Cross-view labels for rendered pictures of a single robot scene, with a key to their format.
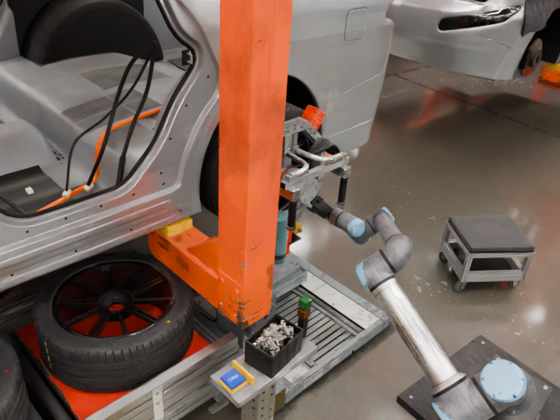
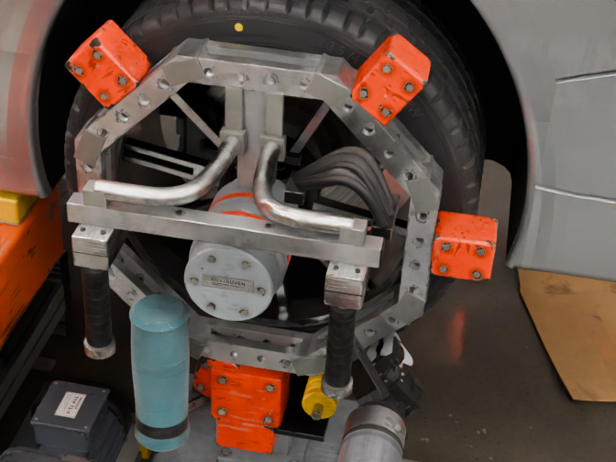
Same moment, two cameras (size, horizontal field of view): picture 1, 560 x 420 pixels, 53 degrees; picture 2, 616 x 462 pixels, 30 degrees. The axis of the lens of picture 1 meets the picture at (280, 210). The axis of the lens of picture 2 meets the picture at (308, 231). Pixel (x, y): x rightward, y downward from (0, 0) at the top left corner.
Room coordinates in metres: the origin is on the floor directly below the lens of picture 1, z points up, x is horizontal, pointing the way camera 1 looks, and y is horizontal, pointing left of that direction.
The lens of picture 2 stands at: (1.59, -1.23, 1.82)
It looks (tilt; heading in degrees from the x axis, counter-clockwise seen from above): 34 degrees down; 55
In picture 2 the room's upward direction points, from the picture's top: 3 degrees clockwise
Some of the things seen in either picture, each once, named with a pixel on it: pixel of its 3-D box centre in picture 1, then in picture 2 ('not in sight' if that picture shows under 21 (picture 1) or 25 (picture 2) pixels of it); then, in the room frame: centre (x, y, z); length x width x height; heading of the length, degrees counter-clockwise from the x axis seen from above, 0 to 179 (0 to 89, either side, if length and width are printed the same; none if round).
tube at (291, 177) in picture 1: (288, 157); (167, 145); (2.20, -0.02, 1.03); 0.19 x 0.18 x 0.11; 46
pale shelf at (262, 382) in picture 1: (266, 363); not in sight; (1.56, 0.01, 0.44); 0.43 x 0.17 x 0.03; 136
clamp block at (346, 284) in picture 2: (340, 168); (348, 272); (2.34, -0.27, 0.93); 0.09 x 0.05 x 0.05; 46
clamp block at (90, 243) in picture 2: (288, 191); (101, 234); (2.09, -0.03, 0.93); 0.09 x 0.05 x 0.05; 46
